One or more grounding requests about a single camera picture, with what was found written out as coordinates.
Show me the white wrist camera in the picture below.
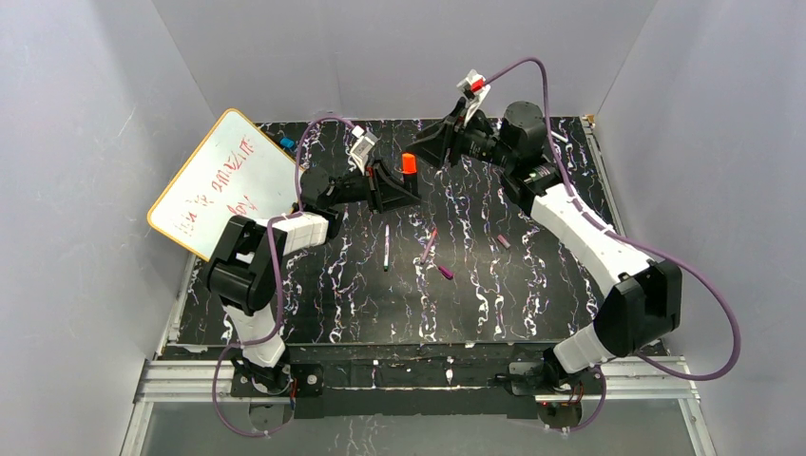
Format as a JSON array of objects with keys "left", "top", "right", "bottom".
[
  {"left": 456, "top": 69, "right": 489, "bottom": 125},
  {"left": 349, "top": 124, "right": 378, "bottom": 174}
]

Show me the black orange highlighter marker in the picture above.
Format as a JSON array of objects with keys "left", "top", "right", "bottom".
[{"left": 403, "top": 172, "right": 419, "bottom": 197}]

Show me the white blue marker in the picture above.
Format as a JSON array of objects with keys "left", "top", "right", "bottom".
[{"left": 551, "top": 131, "right": 568, "bottom": 143}]

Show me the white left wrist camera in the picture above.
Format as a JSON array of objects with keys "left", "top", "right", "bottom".
[{"left": 349, "top": 124, "right": 378, "bottom": 174}]

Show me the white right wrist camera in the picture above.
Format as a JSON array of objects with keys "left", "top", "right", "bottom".
[{"left": 456, "top": 69, "right": 489, "bottom": 125}]

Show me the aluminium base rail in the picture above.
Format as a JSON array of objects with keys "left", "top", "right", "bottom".
[{"left": 135, "top": 357, "right": 700, "bottom": 403}]

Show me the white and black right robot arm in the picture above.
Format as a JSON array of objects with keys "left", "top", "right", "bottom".
[{"left": 406, "top": 100, "right": 682, "bottom": 395}]

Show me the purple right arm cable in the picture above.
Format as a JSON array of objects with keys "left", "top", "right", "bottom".
[{"left": 481, "top": 57, "right": 742, "bottom": 434}]

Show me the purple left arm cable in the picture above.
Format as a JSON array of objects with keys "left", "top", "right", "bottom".
[{"left": 210, "top": 116, "right": 363, "bottom": 439}]

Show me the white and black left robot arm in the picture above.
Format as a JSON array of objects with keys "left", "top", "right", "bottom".
[{"left": 202, "top": 153, "right": 421, "bottom": 395}]

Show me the yellow framed whiteboard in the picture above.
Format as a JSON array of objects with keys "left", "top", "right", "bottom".
[{"left": 147, "top": 108, "right": 297, "bottom": 260}]

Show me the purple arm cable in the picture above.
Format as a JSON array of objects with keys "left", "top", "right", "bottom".
[
  {"left": 481, "top": 57, "right": 742, "bottom": 434},
  {"left": 210, "top": 116, "right": 363, "bottom": 439}
]

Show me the mauve pen cap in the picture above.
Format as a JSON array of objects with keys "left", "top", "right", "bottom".
[{"left": 496, "top": 235, "right": 511, "bottom": 249}]

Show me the magenta pen cap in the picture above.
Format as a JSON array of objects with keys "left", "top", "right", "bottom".
[{"left": 437, "top": 265, "right": 454, "bottom": 280}]

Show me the white green thin pen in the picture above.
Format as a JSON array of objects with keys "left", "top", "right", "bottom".
[{"left": 382, "top": 224, "right": 391, "bottom": 272}]

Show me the orange marker cap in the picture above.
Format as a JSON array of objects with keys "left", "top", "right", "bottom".
[{"left": 401, "top": 153, "right": 417, "bottom": 175}]

